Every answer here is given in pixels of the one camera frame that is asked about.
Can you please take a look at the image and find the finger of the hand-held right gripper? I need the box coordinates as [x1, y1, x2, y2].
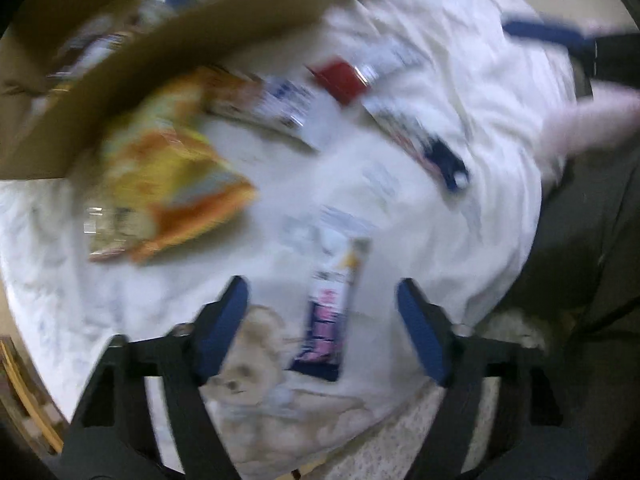
[501, 16, 599, 62]

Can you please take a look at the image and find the white printed bed sheet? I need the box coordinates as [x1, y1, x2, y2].
[0, 0, 577, 477]

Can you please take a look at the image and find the wooden slatted frame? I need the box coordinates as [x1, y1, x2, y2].
[0, 335, 66, 456]

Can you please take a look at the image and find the large orange chip bag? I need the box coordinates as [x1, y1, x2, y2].
[102, 79, 259, 267]

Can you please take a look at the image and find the purple snack bar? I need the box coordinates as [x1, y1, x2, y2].
[291, 237, 373, 382]

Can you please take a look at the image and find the person's grey trouser leg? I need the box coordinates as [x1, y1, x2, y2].
[492, 157, 640, 356]

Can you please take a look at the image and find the blue white snack packet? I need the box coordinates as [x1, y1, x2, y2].
[364, 99, 472, 194]

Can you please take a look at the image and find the brown cardboard box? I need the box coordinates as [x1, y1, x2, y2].
[0, 0, 372, 182]

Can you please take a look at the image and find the white snack bar wrapper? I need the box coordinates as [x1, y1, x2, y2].
[251, 76, 322, 154]

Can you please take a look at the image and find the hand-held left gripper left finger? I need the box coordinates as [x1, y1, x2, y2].
[64, 275, 250, 480]

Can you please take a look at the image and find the clear packet of brown candy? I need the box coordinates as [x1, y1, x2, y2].
[84, 204, 152, 264]

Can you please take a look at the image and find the person's right forearm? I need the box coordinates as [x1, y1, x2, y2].
[539, 84, 640, 182]

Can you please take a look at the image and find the white red snack packet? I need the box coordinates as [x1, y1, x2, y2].
[306, 42, 437, 107]

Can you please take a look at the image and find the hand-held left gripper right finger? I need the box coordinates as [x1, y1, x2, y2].
[396, 278, 567, 480]

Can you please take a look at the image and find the yellow orange snack packet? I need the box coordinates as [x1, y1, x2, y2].
[199, 66, 267, 122]

